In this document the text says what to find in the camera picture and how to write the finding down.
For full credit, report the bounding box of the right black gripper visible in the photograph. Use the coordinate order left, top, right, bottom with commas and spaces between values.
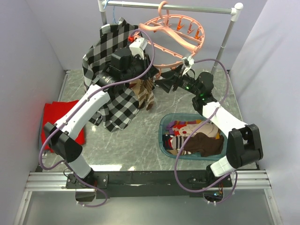
154, 63, 200, 97

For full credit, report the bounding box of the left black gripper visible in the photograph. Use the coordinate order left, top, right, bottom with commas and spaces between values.
122, 53, 159, 82

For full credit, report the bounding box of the brown striped sock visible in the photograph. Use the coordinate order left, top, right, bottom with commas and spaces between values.
140, 79, 154, 111

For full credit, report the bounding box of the pink round clip hanger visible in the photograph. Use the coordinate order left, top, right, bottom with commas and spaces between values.
139, 0, 205, 69

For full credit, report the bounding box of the beige striped sock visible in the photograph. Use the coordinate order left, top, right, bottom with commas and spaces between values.
130, 79, 147, 109

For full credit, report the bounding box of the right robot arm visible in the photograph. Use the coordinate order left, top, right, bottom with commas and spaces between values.
160, 102, 263, 187

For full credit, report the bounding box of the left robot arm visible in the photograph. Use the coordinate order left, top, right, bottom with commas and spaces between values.
40, 47, 154, 188

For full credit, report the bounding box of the black white checkered shirt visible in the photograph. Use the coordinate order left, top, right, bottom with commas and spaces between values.
82, 16, 155, 133

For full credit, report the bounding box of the purple striped sock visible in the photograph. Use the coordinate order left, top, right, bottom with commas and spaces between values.
165, 120, 202, 131

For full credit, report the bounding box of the navy red sock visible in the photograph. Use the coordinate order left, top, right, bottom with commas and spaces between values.
162, 134, 186, 150

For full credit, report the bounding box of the cream white sock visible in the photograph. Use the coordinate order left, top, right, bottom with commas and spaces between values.
172, 123, 219, 138

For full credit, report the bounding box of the teal plastic basket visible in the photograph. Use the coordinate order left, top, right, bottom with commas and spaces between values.
158, 113, 227, 160

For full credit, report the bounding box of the metal clothes rack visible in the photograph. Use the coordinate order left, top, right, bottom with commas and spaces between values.
98, 0, 244, 60

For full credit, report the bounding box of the black base beam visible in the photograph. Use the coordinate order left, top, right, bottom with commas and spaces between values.
65, 170, 233, 200

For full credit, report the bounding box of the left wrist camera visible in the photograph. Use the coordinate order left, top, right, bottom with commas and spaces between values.
128, 37, 148, 60

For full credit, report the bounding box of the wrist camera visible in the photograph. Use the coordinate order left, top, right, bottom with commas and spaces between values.
128, 37, 148, 60
181, 55, 195, 75

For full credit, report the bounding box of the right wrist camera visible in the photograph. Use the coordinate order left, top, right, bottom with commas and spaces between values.
181, 55, 195, 75

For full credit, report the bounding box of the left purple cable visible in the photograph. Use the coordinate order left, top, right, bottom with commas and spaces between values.
39, 29, 156, 208

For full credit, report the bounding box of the purple cable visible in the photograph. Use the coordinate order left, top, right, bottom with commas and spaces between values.
39, 29, 156, 208
174, 58, 238, 204

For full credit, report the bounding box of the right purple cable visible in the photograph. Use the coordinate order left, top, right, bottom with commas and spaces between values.
174, 58, 238, 204

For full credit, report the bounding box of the blue wire hanger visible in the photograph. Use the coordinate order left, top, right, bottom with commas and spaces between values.
104, 0, 117, 23

